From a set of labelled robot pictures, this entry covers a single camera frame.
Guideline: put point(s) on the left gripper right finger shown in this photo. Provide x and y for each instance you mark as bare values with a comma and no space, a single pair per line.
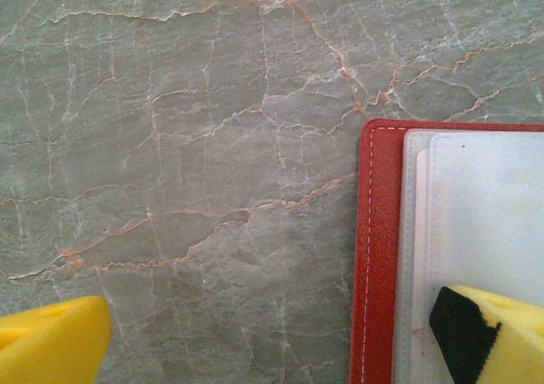
501,341

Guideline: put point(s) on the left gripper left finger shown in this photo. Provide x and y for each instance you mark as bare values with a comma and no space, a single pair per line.
51,341

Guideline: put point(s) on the red leather card holder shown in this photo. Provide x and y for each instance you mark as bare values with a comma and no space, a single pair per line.
378,231

